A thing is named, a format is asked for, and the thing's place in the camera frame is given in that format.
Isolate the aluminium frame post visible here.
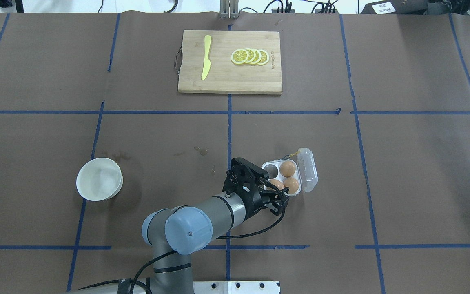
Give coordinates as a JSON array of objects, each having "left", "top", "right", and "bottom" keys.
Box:
[{"left": 219, "top": 0, "right": 240, "bottom": 19}]

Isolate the brown egg from bowl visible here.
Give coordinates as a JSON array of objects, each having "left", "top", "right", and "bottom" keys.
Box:
[{"left": 268, "top": 179, "right": 285, "bottom": 191}]

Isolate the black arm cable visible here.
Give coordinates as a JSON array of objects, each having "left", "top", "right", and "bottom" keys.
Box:
[{"left": 80, "top": 180, "right": 286, "bottom": 294}]

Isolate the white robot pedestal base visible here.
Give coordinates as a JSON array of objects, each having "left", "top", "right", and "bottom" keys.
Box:
[{"left": 193, "top": 281, "right": 281, "bottom": 294}]

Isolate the bamboo cutting board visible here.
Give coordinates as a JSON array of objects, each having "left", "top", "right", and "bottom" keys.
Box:
[{"left": 178, "top": 30, "right": 282, "bottom": 95}]

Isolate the brown egg in box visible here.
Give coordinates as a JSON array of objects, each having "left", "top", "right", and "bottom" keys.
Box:
[
  {"left": 282, "top": 177, "right": 300, "bottom": 195},
  {"left": 279, "top": 160, "right": 297, "bottom": 178}
]

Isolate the lemon slice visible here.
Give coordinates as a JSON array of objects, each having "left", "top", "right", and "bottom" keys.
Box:
[
  {"left": 230, "top": 49, "right": 250, "bottom": 65},
  {"left": 244, "top": 48, "right": 256, "bottom": 64},
  {"left": 249, "top": 49, "right": 262, "bottom": 65},
  {"left": 256, "top": 49, "right": 269, "bottom": 65}
]

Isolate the clear plastic egg box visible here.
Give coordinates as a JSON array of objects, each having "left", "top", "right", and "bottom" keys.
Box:
[{"left": 261, "top": 148, "right": 319, "bottom": 197}]

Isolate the white bowl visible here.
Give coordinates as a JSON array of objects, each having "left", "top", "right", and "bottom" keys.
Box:
[{"left": 76, "top": 158, "right": 124, "bottom": 202}]

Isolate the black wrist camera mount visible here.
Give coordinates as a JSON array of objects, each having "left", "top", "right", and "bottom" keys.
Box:
[{"left": 223, "top": 158, "right": 269, "bottom": 195}]

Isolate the yellow plastic knife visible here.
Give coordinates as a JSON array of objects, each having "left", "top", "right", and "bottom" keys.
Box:
[{"left": 201, "top": 35, "right": 212, "bottom": 80}]

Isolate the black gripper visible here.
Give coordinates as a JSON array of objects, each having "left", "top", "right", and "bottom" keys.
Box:
[{"left": 239, "top": 179, "right": 290, "bottom": 221}]

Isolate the yellow green rubber band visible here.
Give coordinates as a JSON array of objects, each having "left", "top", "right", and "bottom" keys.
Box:
[{"left": 281, "top": 150, "right": 300, "bottom": 160}]

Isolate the brown egg in box rear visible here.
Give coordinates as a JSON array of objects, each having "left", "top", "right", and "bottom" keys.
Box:
[{"left": 279, "top": 160, "right": 297, "bottom": 178}]

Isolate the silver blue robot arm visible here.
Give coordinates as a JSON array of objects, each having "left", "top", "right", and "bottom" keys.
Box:
[{"left": 76, "top": 178, "right": 289, "bottom": 294}]

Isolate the brown egg in box front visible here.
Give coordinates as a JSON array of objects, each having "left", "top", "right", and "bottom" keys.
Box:
[{"left": 282, "top": 177, "right": 300, "bottom": 195}]

